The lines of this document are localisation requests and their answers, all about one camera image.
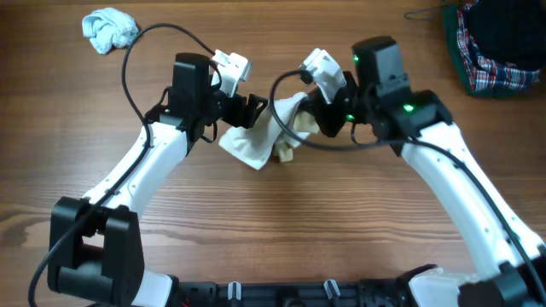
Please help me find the white and beige cloth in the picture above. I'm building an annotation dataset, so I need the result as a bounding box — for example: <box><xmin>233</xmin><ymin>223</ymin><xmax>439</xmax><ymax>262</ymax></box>
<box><xmin>219</xmin><ymin>92</ymin><xmax>319</xmax><ymax>170</ymax></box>

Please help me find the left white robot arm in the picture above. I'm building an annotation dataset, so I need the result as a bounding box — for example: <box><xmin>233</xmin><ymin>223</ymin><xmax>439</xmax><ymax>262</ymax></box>
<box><xmin>43</xmin><ymin>50</ymin><xmax>267</xmax><ymax>306</ymax></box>

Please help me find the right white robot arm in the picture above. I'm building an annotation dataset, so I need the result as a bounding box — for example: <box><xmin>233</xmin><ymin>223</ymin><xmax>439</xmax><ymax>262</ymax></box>
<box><xmin>301</xmin><ymin>36</ymin><xmax>545</xmax><ymax>306</ymax></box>

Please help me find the crumpled light blue sock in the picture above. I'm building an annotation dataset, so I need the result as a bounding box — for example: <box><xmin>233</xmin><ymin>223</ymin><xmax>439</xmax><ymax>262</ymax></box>
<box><xmin>82</xmin><ymin>8</ymin><xmax>139</xmax><ymax>55</ymax></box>

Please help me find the plaid lined green basket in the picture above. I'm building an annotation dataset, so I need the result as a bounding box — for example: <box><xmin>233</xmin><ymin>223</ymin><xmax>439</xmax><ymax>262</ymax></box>
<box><xmin>441</xmin><ymin>0</ymin><xmax>545</xmax><ymax>98</ymax></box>

